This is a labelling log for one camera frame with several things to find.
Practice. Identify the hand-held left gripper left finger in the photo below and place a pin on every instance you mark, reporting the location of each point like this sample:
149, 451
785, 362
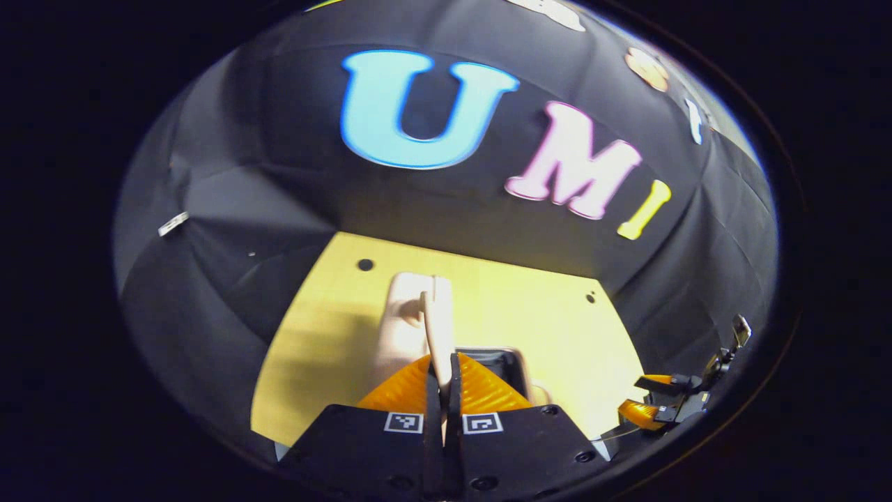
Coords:
433, 432

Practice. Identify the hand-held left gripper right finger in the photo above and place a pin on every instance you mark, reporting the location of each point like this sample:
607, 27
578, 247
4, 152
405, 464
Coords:
454, 446

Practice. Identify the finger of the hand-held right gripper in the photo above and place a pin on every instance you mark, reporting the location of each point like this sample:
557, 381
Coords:
665, 383
644, 415

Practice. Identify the pink suitcase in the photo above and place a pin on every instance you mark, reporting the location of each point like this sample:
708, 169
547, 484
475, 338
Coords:
404, 328

